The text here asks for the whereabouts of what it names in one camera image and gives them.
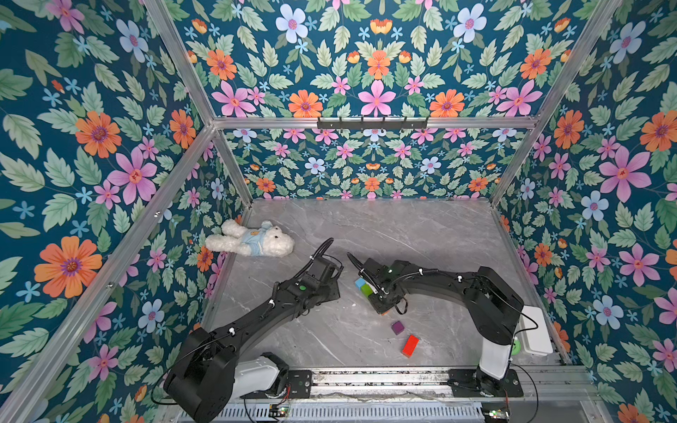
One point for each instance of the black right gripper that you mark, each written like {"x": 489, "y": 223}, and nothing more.
{"x": 371, "y": 285}

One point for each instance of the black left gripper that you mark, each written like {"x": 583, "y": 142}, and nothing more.
{"x": 332, "y": 284}

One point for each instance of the green block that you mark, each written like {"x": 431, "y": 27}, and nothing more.
{"x": 366, "y": 291}

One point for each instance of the purple cube block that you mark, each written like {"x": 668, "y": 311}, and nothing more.
{"x": 397, "y": 327}

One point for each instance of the red block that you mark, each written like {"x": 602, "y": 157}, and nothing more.
{"x": 410, "y": 346}

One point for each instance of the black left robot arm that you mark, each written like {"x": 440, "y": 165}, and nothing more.
{"x": 254, "y": 333}

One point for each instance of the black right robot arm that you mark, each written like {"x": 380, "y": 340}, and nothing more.
{"x": 494, "y": 307}

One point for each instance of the white teddy bear plush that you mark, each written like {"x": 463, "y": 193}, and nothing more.
{"x": 267, "y": 240}

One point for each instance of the green tape roll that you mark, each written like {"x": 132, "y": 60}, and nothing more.
{"x": 516, "y": 347}

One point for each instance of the white box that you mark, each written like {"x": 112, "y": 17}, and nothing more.
{"x": 533, "y": 333}

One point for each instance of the black hook rack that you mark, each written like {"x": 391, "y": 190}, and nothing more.
{"x": 379, "y": 123}

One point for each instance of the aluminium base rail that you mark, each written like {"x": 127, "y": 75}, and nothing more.
{"x": 527, "y": 384}

